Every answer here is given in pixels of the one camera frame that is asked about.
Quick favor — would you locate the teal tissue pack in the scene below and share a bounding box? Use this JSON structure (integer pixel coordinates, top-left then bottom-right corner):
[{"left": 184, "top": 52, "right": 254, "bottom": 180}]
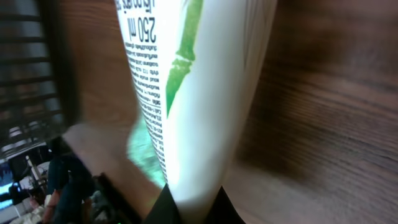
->
[{"left": 127, "top": 114, "right": 166, "bottom": 189}]

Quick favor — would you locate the white tube with gold cap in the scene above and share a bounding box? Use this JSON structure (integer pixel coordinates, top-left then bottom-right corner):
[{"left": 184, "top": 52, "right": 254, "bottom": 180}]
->
[{"left": 115, "top": 0, "right": 277, "bottom": 223}]

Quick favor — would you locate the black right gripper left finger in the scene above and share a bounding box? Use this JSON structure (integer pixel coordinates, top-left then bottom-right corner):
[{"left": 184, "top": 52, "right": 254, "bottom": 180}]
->
[{"left": 142, "top": 184, "right": 182, "bottom": 224}]

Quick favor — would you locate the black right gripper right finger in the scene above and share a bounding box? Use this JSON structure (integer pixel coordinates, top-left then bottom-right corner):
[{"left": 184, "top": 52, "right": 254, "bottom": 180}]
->
[{"left": 205, "top": 187, "right": 246, "bottom": 224}]

